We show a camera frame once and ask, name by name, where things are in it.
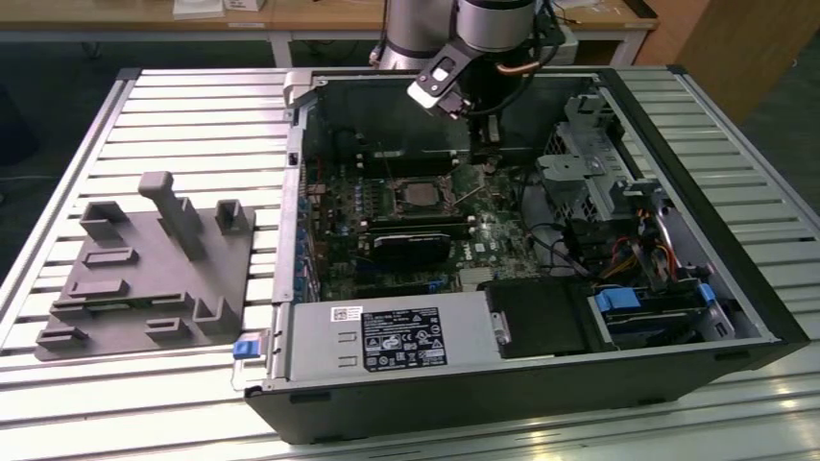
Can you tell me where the hard disk in blue carrier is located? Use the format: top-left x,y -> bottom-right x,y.
588,282 -> 712,352

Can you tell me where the silver CPU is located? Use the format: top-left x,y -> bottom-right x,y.
404,184 -> 442,206

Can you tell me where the blue case latch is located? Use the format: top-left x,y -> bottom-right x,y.
233,330 -> 268,360

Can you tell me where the black RAM slot row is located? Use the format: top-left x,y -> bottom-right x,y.
382,149 -> 457,177

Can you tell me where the black drive bay cover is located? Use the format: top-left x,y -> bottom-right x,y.
478,278 -> 620,360

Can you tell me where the coloured wire bundle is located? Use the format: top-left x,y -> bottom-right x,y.
606,234 -> 681,280

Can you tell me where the black expansion slot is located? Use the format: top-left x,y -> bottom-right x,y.
354,283 -> 442,297

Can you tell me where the silver drive cage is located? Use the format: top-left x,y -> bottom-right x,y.
534,93 -> 668,225

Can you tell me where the wooden desk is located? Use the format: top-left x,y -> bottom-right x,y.
0,0 -> 660,67

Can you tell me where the black graphics card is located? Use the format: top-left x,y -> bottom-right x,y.
368,230 -> 453,264

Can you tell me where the green motherboard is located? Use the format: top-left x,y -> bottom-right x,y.
304,151 -> 558,302

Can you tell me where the CPU socket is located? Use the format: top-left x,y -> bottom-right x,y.
388,176 -> 457,216

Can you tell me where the metal socket cover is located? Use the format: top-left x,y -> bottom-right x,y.
449,156 -> 505,206

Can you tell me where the black PC case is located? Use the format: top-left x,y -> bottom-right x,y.
242,64 -> 809,446

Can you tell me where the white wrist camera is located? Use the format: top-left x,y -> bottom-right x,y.
406,45 -> 478,121

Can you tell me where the silver power supply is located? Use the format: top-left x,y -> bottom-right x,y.
280,292 -> 508,380

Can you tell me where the black cable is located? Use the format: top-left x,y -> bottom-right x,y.
518,170 -> 598,279

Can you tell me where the grey parts rack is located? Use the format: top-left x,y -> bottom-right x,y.
32,170 -> 258,362

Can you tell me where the wooden cabinet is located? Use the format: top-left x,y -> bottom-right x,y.
676,0 -> 820,124

